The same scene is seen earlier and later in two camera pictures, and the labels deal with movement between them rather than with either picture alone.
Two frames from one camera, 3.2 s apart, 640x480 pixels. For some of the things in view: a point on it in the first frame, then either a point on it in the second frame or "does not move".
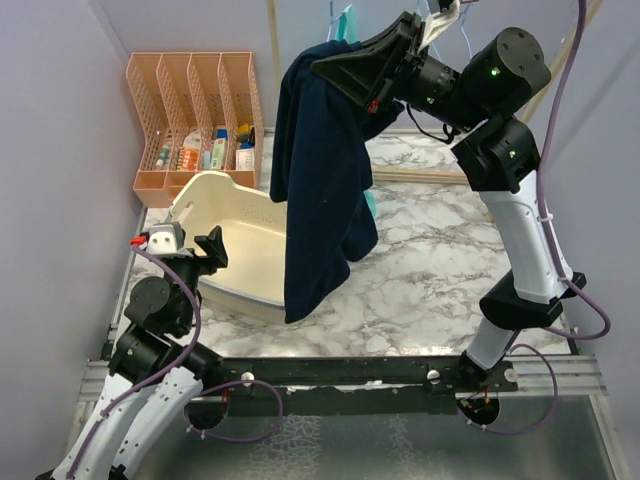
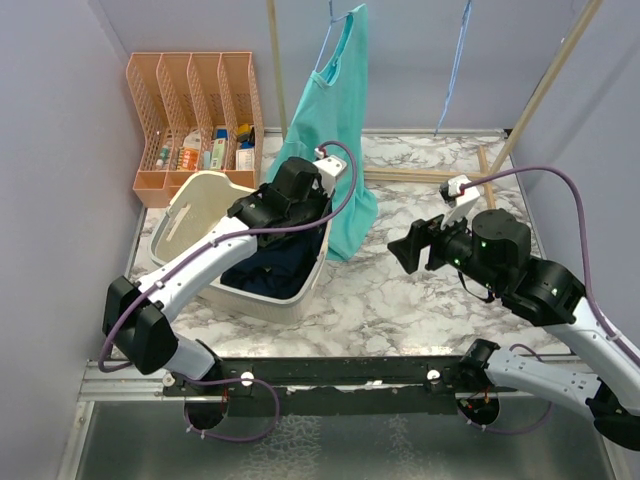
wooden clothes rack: [418, 175] does not move
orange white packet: [190, 149] does not move
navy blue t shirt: [320, 168] -> [283, 270]
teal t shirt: [347, 30] -> [335, 111]
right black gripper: [375, 72] -> [409, 249]
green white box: [220, 148] does not move
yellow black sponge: [244, 133] does not move
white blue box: [245, 156] does not move
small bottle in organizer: [163, 156] does not move
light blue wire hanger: [461, 27] -> [459, 54]
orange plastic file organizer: [199, 112] does not move
